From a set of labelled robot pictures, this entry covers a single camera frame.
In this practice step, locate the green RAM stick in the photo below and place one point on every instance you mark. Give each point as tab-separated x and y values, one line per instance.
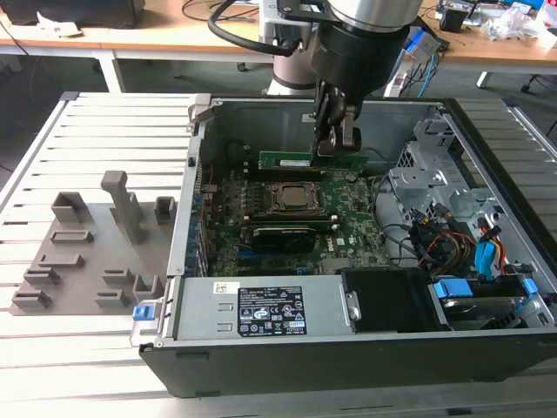
283	162

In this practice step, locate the black RAM slot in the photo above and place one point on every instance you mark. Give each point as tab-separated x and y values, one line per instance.
287	217
287	175
322	227

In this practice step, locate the wooden desk with white legs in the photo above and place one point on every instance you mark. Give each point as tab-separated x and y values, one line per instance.
109	41

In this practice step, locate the hard disk in blue carrier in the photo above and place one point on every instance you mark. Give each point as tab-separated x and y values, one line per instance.
474	305

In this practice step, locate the black fan shroud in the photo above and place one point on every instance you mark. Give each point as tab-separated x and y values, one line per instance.
387	300

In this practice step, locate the metal drive cage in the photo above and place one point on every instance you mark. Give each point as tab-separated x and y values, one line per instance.
435	183

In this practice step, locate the clear plastic bag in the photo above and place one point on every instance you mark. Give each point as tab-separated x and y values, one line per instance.
513	22

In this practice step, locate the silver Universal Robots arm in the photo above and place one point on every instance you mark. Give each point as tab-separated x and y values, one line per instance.
370	13

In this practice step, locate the grey power supply with label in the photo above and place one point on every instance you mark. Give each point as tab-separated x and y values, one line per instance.
200	309

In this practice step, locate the grey parts rack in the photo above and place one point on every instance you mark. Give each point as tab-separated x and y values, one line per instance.
104	244

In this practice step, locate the blue plastic latch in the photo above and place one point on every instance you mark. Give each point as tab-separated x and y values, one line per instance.
141	314

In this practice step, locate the black open PC case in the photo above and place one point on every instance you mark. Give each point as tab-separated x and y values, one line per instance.
304	370

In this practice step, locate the white power strip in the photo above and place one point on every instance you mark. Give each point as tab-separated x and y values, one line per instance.
395	85

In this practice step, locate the round coin battery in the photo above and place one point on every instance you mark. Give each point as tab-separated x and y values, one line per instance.
352	177

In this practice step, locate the green motherboard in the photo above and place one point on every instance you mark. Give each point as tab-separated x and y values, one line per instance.
348	209

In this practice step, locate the silver CPU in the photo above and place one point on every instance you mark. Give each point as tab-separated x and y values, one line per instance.
295	196

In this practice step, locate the black graphics card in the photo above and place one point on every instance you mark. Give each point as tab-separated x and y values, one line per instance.
283	239

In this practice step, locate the black box on desk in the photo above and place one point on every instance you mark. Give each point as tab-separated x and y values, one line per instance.
87	11

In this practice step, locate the crumpled white paper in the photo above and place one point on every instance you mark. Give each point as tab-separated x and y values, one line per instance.
56	26

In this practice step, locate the CPU socket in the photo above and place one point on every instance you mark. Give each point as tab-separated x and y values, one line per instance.
270	204

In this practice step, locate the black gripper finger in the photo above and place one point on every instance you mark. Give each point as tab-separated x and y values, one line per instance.
350	130
325	117

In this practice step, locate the small black device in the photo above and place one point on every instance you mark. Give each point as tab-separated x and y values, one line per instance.
452	18

